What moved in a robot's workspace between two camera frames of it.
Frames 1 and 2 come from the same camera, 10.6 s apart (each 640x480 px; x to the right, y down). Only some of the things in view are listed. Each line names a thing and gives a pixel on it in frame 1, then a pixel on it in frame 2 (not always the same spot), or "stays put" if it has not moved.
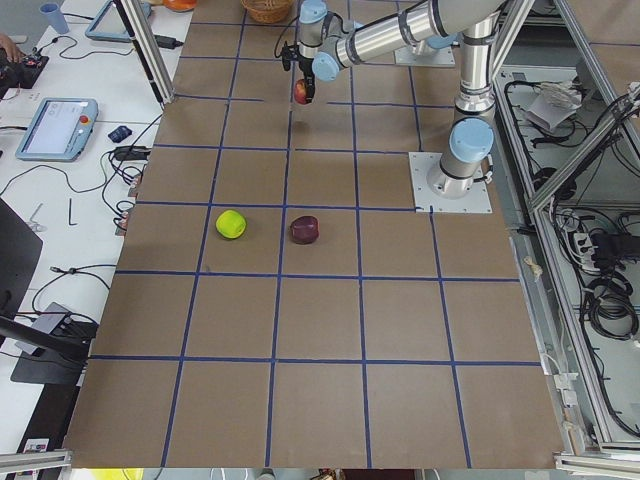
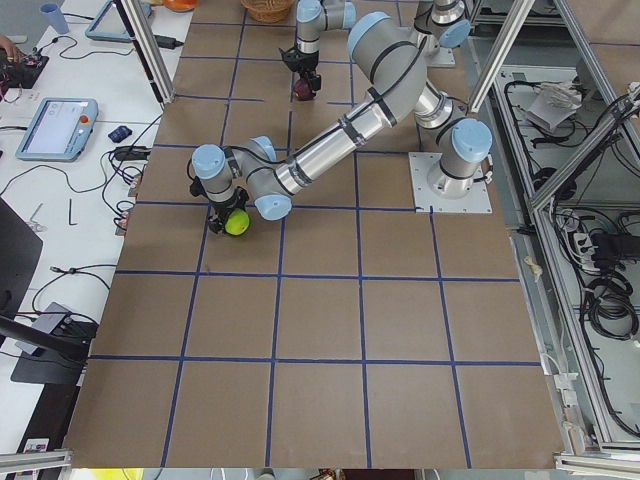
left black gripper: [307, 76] -> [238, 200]
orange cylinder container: [180, 5] stays put
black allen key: [71, 224] stays put
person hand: [14, 52] stays put
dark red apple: [305, 229] -> [303, 90]
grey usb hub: [46, 323] stays put
